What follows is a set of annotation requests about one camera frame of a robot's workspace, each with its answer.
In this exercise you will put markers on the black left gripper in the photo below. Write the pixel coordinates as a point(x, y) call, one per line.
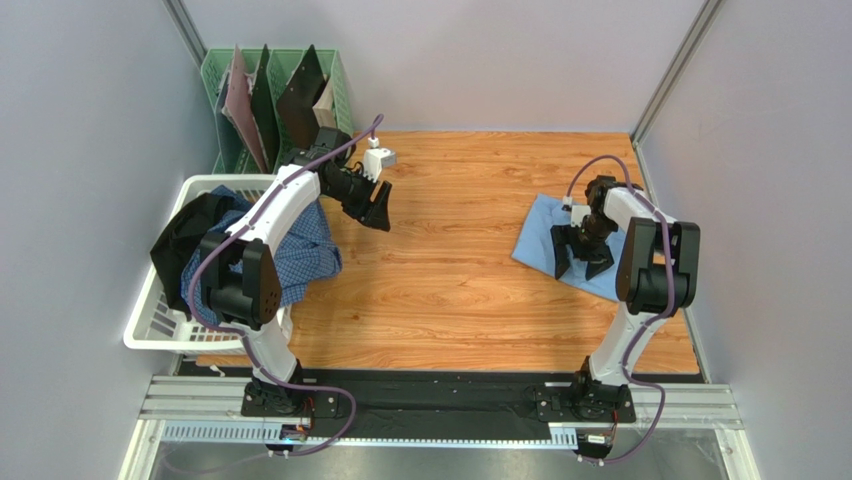
point(374, 215)

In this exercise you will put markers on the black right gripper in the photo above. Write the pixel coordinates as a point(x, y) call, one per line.
point(584, 243)

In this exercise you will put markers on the light blue long sleeve shirt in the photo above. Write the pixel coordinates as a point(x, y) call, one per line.
point(534, 248)

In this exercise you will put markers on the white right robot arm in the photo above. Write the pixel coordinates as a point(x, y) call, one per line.
point(655, 260)

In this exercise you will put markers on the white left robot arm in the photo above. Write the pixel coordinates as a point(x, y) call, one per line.
point(237, 277)

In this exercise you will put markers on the blue checkered shirt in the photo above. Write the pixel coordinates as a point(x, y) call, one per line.
point(307, 252)

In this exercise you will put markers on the beige board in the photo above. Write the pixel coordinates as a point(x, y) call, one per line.
point(323, 107)

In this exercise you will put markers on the black board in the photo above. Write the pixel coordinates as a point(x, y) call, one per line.
point(295, 105)

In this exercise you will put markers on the dark green board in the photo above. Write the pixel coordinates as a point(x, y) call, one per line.
point(264, 111)

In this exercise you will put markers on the green plastic file rack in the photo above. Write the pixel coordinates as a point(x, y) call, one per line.
point(280, 65)

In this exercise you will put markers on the pink board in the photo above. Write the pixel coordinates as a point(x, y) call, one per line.
point(237, 108)

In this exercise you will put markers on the black garment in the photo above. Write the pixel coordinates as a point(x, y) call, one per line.
point(179, 239)

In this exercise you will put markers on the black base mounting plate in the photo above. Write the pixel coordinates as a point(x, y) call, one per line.
point(432, 405)

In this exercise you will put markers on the right corner aluminium profile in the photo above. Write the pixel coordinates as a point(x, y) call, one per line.
point(698, 29)

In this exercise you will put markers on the corner aluminium profile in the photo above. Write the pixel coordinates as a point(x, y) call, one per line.
point(187, 29)
point(698, 29)

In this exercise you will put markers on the left corner aluminium profile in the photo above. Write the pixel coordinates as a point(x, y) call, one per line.
point(187, 29)

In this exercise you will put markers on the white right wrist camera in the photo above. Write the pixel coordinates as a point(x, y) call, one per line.
point(577, 212)

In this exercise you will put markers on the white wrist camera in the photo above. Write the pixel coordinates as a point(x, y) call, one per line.
point(376, 158)
point(577, 212)

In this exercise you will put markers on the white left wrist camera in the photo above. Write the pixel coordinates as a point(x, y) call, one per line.
point(376, 158)

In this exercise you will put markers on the aluminium frame rail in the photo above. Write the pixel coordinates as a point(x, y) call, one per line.
point(208, 409)

